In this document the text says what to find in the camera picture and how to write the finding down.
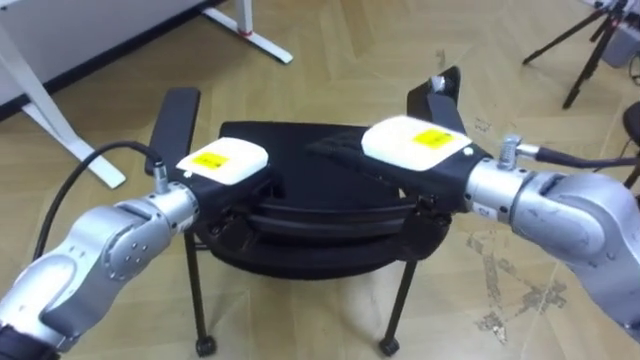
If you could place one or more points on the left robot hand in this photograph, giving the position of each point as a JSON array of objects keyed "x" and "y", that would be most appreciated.
[{"x": 225, "y": 170}]

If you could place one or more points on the black office chair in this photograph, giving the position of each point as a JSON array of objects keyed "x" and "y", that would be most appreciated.
[{"x": 320, "y": 200}]

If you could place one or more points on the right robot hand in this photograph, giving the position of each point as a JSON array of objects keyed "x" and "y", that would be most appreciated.
[{"x": 420, "y": 150}]

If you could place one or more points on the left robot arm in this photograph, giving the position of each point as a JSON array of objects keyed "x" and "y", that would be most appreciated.
[{"x": 90, "y": 260}]

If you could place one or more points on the white desk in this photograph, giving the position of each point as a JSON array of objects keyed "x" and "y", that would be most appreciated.
[{"x": 55, "y": 115}]

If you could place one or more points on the grey box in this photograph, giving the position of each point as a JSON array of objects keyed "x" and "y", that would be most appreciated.
[{"x": 622, "y": 45}]

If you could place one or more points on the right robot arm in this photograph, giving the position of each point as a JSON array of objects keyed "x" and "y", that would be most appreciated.
[{"x": 565, "y": 220}]

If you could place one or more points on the black tripod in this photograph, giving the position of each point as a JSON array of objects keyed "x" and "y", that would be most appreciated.
[{"x": 595, "y": 50}]

